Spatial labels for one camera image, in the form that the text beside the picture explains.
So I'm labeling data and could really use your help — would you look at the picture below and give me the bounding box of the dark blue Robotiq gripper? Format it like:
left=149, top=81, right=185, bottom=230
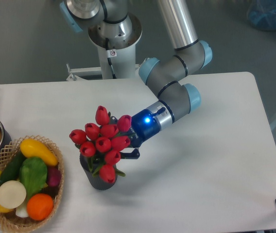
left=109, top=109, right=161, bottom=160

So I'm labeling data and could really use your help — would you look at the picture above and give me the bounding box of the red tulip bouquet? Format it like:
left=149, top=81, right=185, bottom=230
left=69, top=106, right=132, bottom=185

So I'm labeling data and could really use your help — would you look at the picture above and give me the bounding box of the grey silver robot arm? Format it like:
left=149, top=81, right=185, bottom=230
left=60, top=0, right=212, bottom=161

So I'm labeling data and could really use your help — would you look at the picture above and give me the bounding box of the dark grey ribbed vase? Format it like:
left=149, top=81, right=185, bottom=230
left=80, top=154, right=118, bottom=190

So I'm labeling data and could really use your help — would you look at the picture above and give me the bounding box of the purple toy radish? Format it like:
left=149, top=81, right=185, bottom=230
left=46, top=166, right=62, bottom=187

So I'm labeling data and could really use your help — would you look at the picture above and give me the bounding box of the yellow toy squash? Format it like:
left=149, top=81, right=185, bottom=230
left=20, top=138, right=58, bottom=166

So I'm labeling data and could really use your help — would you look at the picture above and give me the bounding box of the green toy lettuce leaf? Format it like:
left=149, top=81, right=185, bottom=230
left=19, top=157, right=48, bottom=201

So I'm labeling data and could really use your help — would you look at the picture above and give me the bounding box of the orange toy fruit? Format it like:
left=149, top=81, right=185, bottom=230
left=27, top=193, right=53, bottom=221

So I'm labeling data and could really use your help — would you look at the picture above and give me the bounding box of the woven wicker basket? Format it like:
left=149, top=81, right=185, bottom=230
left=0, top=135, right=65, bottom=233

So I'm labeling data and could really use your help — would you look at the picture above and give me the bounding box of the dark green toy cucumber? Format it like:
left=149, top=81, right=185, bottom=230
left=0, top=151, right=26, bottom=186

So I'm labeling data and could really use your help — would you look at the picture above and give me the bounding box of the white green toy leek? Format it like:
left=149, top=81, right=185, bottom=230
left=15, top=201, right=29, bottom=218

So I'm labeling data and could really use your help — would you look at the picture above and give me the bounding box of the white toy onion slice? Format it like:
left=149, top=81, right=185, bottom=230
left=0, top=181, right=26, bottom=209

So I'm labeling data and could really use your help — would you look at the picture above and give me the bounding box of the blue plastic bag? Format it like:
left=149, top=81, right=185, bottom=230
left=247, top=0, right=276, bottom=31

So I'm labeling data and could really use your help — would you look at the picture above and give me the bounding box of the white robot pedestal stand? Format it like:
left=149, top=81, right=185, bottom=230
left=67, top=13, right=142, bottom=80

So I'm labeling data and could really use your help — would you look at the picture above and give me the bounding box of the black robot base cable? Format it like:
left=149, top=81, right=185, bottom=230
left=105, top=38, right=117, bottom=79

